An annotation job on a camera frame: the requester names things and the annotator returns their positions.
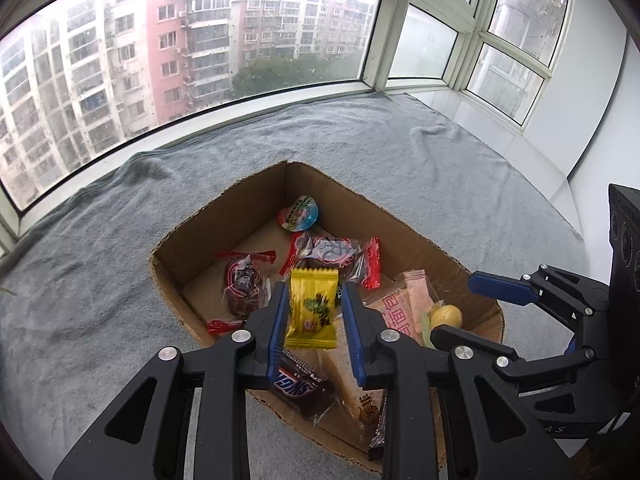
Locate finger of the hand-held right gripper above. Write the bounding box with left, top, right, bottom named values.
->
left=467, top=263, right=611, bottom=333
left=430, top=325, right=598, bottom=396

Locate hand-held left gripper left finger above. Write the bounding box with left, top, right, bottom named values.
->
left=52, top=282, right=291, bottom=480

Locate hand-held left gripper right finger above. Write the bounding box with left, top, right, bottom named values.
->
left=340, top=284, right=573, bottom=480

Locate yellow candy packet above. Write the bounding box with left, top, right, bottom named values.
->
left=284, top=267, right=338, bottom=351

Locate yellow egg-shaped candy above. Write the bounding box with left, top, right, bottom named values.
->
left=420, top=302, right=463, bottom=348

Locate clear sandwich cake packet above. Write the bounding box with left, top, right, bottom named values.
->
left=317, top=282, right=441, bottom=453

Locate small red date packet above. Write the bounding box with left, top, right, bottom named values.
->
left=206, top=249, right=277, bottom=336

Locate pink snack packet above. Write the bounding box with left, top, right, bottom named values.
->
left=400, top=270, right=436, bottom=346

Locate large red date packet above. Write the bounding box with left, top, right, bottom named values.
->
left=279, top=234, right=382, bottom=292

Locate small brown chocolate bar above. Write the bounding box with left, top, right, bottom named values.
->
left=367, top=405, right=388, bottom=461

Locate colourful jelly cup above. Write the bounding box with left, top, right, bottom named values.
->
left=276, top=195, right=321, bottom=232

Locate brown cardboard box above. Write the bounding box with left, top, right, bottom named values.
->
left=150, top=161, right=505, bottom=476

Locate grey blanket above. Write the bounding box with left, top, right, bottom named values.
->
left=0, top=91, right=608, bottom=480

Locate pink apartment building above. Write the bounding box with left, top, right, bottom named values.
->
left=145, top=0, right=236, bottom=126

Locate white window frame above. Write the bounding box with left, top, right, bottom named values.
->
left=0, top=0, right=576, bottom=261

